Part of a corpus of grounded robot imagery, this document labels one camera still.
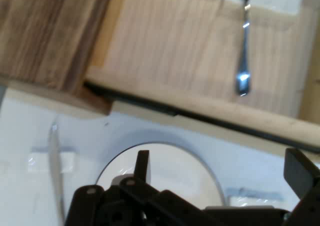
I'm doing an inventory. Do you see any light wooden drawer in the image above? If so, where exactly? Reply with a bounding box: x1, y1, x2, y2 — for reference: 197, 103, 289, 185
83, 0, 320, 146

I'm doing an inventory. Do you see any dark wooden cabinet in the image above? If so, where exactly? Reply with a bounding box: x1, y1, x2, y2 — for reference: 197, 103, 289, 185
0, 0, 118, 116

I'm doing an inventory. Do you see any silver fork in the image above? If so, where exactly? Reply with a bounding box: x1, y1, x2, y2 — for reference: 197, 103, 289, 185
233, 0, 256, 96

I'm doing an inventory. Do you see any silver table knife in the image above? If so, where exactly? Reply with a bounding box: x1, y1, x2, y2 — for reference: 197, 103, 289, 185
47, 122, 67, 226

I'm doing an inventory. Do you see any white plate with black rim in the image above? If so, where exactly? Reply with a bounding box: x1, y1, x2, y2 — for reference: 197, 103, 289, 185
95, 141, 227, 226

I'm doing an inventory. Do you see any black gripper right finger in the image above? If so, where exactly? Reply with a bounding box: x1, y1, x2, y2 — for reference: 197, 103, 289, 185
283, 147, 320, 226

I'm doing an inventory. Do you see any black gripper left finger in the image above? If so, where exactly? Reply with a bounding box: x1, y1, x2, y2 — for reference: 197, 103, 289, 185
66, 149, 209, 226

